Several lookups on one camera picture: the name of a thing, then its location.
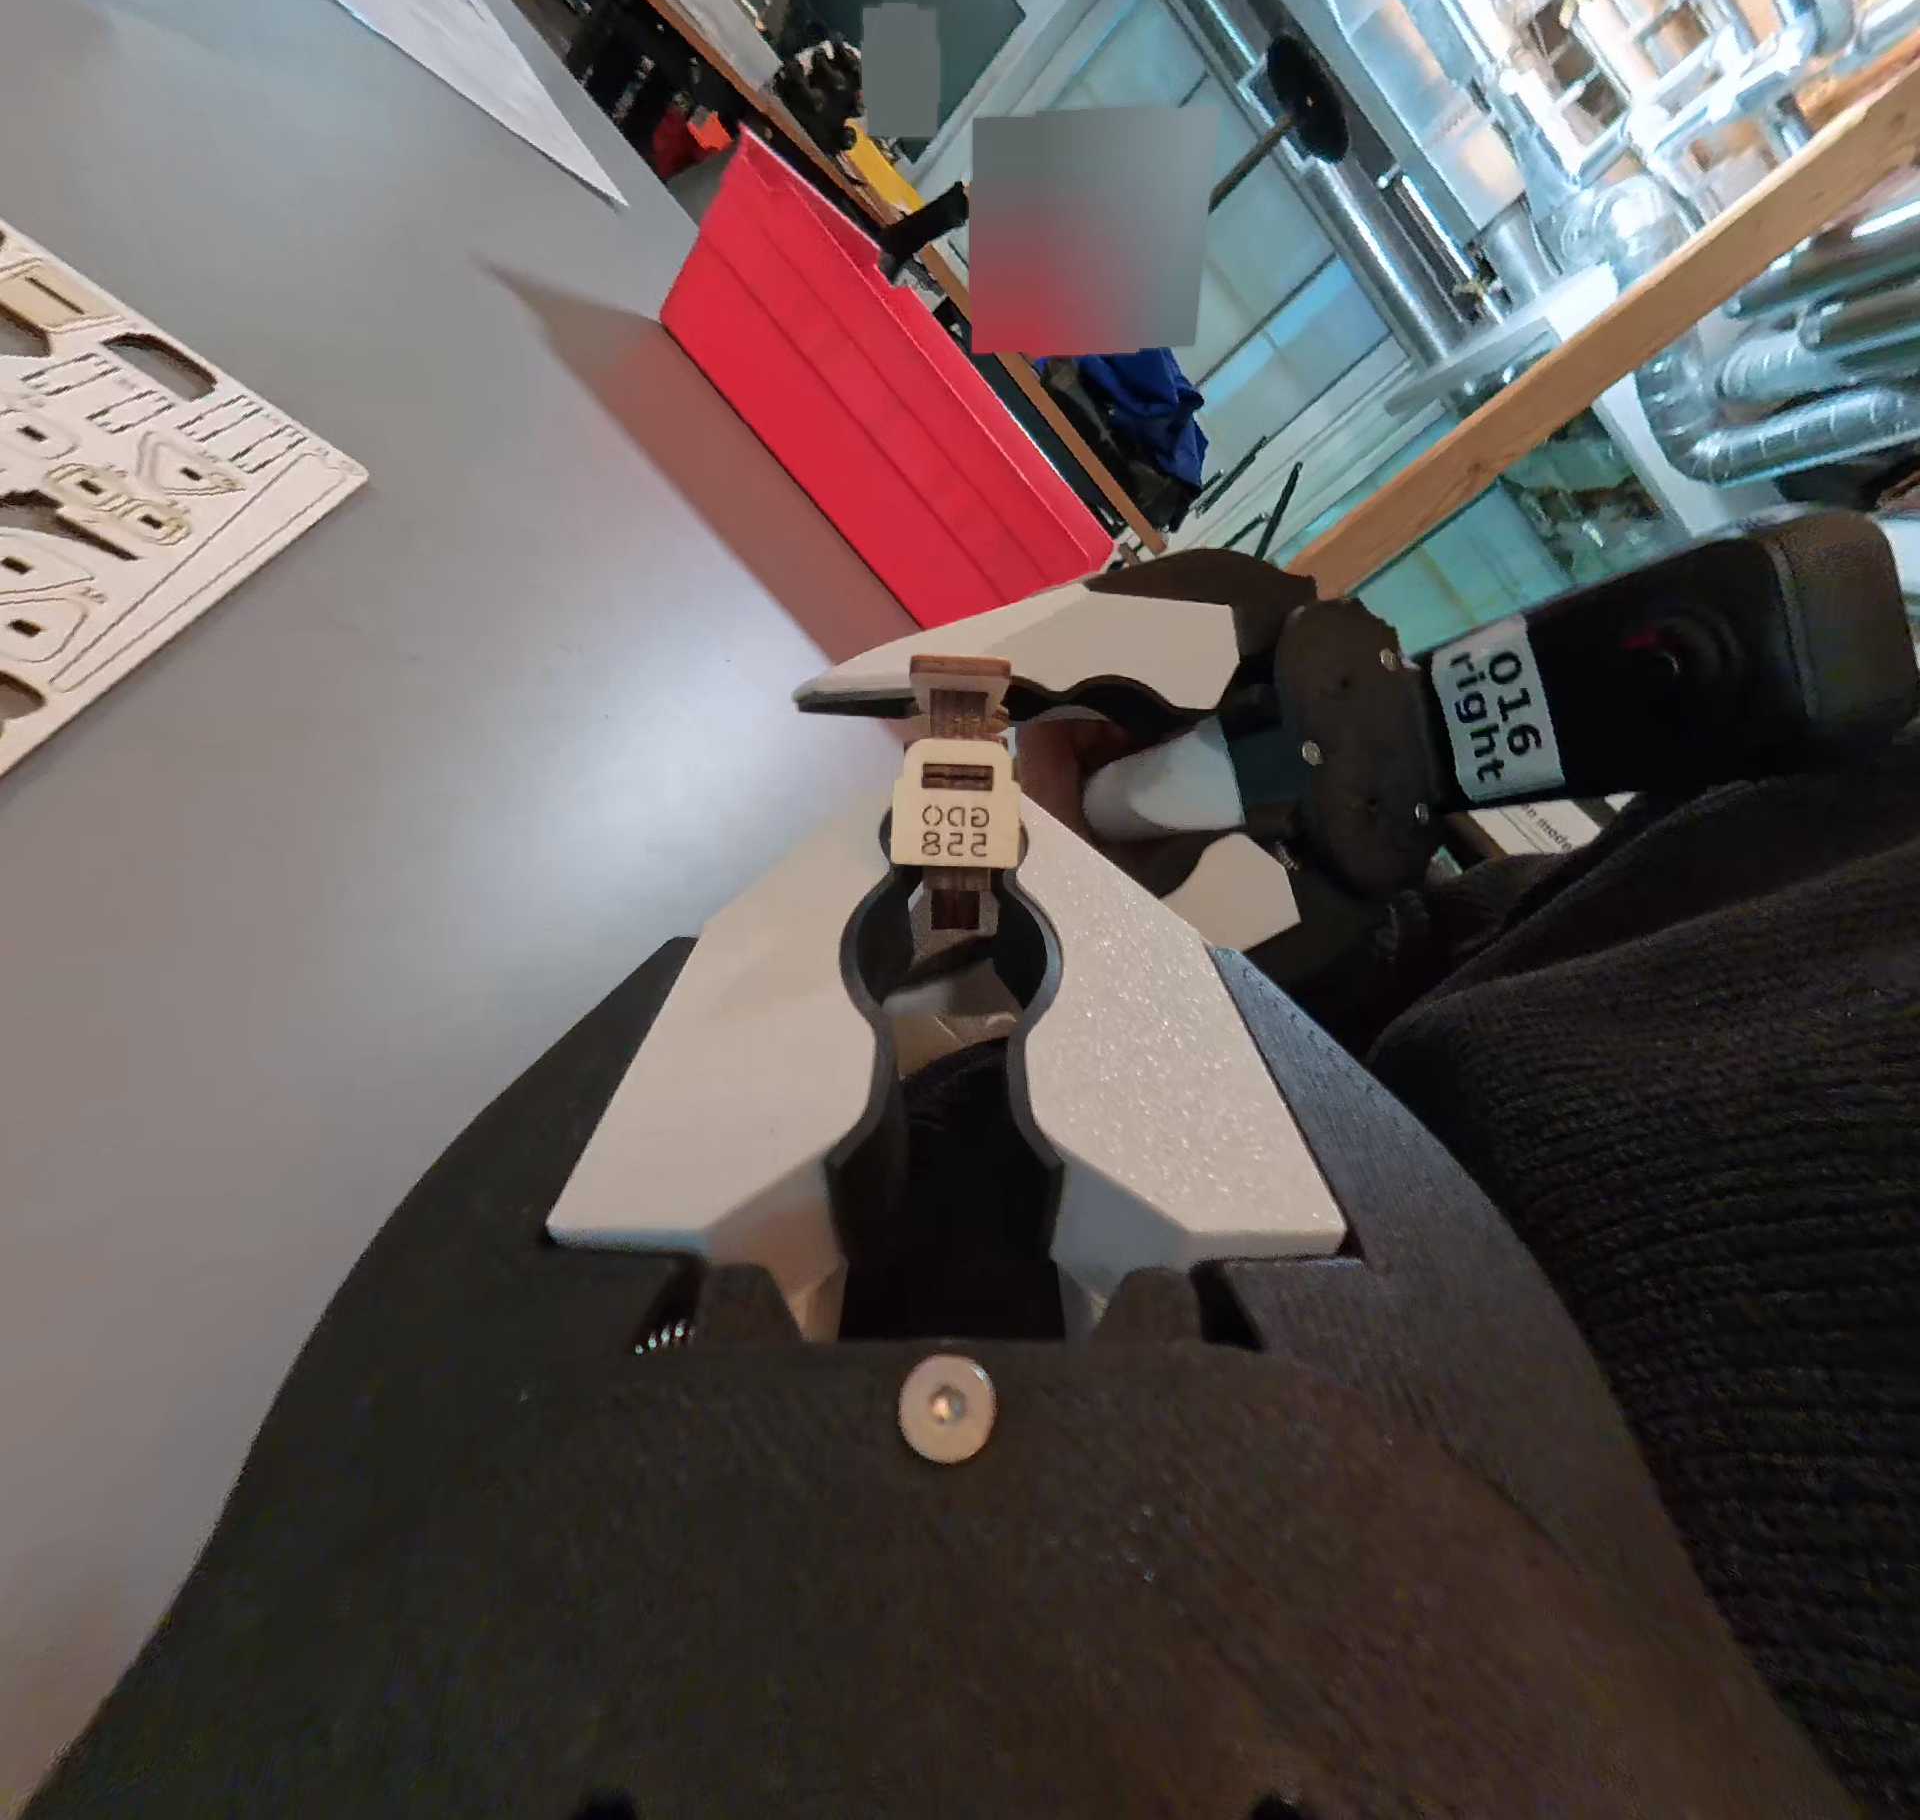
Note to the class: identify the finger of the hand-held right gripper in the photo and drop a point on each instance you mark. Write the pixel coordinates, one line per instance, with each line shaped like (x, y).
(1080, 642)
(1245, 899)

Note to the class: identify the grey desk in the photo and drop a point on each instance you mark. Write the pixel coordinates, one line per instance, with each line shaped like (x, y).
(452, 800)

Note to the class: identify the wooden puzzle model assembly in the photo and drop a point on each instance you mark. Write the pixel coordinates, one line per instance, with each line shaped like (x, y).
(956, 817)

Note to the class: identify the person's black knit sweater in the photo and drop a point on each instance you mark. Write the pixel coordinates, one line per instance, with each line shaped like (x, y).
(1726, 1402)

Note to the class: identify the blue jacket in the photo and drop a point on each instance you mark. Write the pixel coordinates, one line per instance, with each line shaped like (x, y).
(1155, 410)

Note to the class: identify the printed instruction sheet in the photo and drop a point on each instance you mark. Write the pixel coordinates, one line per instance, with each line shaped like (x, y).
(452, 36)

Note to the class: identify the red plastic bin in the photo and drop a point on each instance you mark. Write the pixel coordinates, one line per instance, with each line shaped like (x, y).
(901, 427)

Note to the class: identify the person's right forearm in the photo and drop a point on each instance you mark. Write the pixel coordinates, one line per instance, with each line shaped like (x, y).
(1650, 875)

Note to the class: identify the person's right hand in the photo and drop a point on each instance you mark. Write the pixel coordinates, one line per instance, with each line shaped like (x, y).
(1057, 785)

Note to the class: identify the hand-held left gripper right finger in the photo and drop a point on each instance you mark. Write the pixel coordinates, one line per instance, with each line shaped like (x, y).
(1185, 1100)

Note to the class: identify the black round disc on pole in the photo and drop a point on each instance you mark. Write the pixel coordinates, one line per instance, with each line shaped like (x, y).
(1302, 89)

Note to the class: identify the punched wooden puzzle sheet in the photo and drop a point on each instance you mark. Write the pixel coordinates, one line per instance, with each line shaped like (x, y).
(196, 575)

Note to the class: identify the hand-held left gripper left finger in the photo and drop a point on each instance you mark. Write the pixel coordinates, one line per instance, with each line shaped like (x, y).
(720, 1100)

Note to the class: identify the wooden pillar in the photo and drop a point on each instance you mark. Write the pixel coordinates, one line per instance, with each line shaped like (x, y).
(1574, 351)

